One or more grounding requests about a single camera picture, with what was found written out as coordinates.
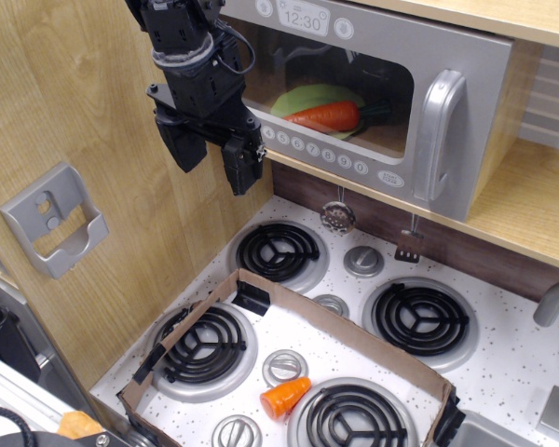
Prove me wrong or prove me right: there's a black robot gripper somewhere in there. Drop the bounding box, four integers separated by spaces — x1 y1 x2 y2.
147 44 265 196

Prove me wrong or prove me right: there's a silver toy microwave door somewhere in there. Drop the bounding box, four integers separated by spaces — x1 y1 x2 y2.
221 0 514 221

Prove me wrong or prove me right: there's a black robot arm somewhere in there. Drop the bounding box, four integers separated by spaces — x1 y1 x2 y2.
127 1 266 196

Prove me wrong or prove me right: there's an orange toy carrot in microwave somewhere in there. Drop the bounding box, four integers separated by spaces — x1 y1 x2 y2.
283 101 391 133

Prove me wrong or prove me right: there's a green toy plate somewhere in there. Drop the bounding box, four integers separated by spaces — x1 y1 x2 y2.
271 84 364 139

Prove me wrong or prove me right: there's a back left black burner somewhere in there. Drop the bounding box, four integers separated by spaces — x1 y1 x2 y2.
227 220 330 294

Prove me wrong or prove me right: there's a black burner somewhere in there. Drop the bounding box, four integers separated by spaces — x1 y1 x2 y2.
227 220 330 294
286 377 419 447
361 277 479 373
153 303 258 403

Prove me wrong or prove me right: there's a hanging metal strainer spoon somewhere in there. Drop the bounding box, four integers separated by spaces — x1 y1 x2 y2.
320 186 357 235

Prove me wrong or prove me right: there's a grey stove knob back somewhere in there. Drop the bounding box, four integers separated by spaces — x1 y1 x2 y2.
343 246 385 278

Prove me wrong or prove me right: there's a grey stove knob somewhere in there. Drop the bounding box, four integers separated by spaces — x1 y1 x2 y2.
313 294 349 318
211 414 262 447
262 349 308 387
343 246 385 278

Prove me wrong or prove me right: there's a grey stove knob middle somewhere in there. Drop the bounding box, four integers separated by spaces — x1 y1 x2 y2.
313 294 349 318

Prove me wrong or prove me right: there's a front left black burner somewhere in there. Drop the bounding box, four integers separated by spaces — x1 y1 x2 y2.
153 303 258 403

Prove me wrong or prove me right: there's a hanging small spatula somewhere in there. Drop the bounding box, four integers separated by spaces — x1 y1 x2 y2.
394 214 425 264

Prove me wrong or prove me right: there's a grey stove knob front centre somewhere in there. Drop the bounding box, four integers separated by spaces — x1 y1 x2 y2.
262 349 308 387

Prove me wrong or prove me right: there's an orange carrot piece on stove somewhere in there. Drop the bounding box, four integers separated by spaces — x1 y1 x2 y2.
259 376 311 420

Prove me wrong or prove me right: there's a back right black burner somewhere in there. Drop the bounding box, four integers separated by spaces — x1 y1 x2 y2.
361 277 479 373

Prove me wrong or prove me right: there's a front right black burner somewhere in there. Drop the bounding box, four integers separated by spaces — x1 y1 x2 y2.
286 377 419 447

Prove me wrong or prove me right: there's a brown cardboard tray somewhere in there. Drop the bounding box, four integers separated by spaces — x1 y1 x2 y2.
118 269 465 446

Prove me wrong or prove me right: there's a silver toy sink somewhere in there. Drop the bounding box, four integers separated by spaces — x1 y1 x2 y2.
449 386 559 446

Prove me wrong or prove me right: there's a grey wall phone holder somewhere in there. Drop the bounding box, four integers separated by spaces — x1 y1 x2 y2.
0 162 109 279

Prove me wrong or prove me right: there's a black cable bottom left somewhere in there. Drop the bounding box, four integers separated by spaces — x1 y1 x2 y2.
0 403 34 447

